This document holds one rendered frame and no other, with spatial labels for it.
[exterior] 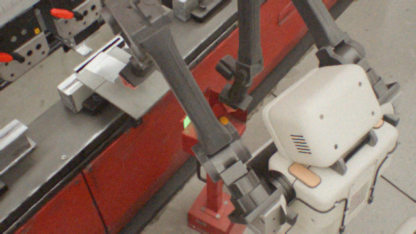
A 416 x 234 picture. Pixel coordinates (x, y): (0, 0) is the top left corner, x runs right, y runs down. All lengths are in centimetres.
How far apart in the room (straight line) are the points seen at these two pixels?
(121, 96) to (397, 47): 212
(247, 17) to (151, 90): 37
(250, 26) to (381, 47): 190
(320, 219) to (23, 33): 86
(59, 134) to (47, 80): 142
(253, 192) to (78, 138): 73
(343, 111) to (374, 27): 233
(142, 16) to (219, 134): 29
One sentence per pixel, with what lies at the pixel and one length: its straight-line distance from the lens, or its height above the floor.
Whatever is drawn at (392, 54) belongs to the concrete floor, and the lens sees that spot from 318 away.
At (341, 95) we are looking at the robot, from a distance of 101.
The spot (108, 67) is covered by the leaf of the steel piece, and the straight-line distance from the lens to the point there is 158.
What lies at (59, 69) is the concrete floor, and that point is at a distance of 305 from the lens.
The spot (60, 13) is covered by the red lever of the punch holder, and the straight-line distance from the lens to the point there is 133.
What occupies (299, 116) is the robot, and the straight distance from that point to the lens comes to 96.
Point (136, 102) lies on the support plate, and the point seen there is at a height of 100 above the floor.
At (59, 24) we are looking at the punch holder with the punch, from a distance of 139.
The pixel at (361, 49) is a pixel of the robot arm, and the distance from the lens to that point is 128.
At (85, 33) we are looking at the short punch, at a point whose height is 112.
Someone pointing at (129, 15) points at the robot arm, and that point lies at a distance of 86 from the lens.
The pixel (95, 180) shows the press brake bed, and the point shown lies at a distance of 173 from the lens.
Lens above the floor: 213
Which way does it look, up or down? 53 degrees down
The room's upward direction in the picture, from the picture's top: 1 degrees counter-clockwise
